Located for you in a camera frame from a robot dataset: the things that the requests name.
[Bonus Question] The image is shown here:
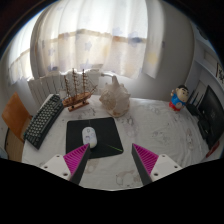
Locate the white radiator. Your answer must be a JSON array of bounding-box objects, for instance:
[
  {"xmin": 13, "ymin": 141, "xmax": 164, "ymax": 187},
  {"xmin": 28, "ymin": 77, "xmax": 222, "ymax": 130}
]
[{"xmin": 27, "ymin": 68, "xmax": 114, "ymax": 108}]

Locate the large white conch shell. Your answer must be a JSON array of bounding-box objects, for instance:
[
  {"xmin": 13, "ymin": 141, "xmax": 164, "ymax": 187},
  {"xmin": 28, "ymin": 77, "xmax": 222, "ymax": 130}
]
[{"xmin": 98, "ymin": 75, "xmax": 132, "ymax": 118}]

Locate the white printed tablecloth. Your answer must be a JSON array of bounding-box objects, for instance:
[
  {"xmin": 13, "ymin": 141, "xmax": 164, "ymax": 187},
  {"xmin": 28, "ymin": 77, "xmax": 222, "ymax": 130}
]
[{"xmin": 21, "ymin": 94, "xmax": 214, "ymax": 191}]

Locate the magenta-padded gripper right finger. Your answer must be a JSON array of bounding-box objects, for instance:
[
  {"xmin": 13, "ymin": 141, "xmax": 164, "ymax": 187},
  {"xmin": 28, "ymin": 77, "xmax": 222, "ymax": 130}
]
[{"xmin": 131, "ymin": 143, "xmax": 184, "ymax": 186}]

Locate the red flat packet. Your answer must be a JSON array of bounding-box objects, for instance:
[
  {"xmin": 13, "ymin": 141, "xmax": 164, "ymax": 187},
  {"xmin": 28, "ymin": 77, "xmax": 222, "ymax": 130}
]
[{"xmin": 205, "ymin": 140, "xmax": 221, "ymax": 158}]

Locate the framed picture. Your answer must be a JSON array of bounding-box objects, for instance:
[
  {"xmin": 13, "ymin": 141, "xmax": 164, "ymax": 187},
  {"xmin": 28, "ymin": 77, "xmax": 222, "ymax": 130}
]
[{"xmin": 214, "ymin": 63, "xmax": 224, "ymax": 83}]

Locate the orange wooden chair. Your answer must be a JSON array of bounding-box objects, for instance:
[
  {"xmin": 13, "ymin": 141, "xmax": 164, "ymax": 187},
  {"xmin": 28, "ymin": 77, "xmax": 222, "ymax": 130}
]
[{"xmin": 1, "ymin": 92, "xmax": 33, "ymax": 163}]

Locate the black box device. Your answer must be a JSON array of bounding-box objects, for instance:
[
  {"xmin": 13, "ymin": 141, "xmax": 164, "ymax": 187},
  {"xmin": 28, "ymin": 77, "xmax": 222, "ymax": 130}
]
[{"xmin": 197, "ymin": 118, "xmax": 211, "ymax": 141}]

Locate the black monitor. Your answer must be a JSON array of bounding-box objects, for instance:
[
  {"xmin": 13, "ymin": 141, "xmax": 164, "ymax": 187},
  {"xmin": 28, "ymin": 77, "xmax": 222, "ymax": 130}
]
[{"xmin": 198, "ymin": 84, "xmax": 224, "ymax": 151}]

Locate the wooden model sailing ship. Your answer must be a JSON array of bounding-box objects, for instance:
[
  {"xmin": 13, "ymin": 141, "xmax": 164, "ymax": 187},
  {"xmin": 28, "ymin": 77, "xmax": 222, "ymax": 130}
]
[{"xmin": 61, "ymin": 68, "xmax": 98, "ymax": 113}]

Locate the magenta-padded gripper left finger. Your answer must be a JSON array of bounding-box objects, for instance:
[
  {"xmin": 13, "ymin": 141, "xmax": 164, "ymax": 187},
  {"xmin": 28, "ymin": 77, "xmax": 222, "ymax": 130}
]
[{"xmin": 42, "ymin": 143, "xmax": 92, "ymax": 186}]

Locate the cartoon boy figure clock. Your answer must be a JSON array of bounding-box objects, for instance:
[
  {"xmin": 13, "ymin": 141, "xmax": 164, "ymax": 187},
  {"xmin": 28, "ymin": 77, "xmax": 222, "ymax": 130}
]
[{"xmin": 168, "ymin": 84, "xmax": 190, "ymax": 112}]

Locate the white star-print curtain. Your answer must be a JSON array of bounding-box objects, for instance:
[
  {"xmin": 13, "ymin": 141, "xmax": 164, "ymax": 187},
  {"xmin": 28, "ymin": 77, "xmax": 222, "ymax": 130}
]
[{"xmin": 6, "ymin": 0, "xmax": 166, "ymax": 84}]

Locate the white wall shelf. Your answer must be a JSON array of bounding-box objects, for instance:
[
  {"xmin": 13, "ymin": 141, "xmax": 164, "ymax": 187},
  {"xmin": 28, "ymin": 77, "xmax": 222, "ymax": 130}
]
[{"xmin": 196, "ymin": 33, "xmax": 224, "ymax": 86}]

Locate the white cartoon-print computer mouse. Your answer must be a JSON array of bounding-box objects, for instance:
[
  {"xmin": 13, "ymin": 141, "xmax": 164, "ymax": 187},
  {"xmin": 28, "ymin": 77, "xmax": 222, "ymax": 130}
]
[{"xmin": 81, "ymin": 126, "xmax": 98, "ymax": 149}]

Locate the black keyboard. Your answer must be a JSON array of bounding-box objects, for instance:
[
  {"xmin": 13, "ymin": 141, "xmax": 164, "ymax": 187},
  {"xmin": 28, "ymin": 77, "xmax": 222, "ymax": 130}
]
[{"xmin": 23, "ymin": 93, "xmax": 65, "ymax": 150}]

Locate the black mouse pad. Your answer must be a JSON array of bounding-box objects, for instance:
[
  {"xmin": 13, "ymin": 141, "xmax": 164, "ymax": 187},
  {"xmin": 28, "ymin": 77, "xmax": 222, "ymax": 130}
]
[{"xmin": 65, "ymin": 116, "xmax": 124, "ymax": 160}]

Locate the black router with antennas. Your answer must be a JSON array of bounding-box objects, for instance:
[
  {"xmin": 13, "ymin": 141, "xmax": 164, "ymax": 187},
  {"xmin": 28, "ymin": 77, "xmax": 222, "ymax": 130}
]
[{"xmin": 185, "ymin": 89, "xmax": 205, "ymax": 117}]

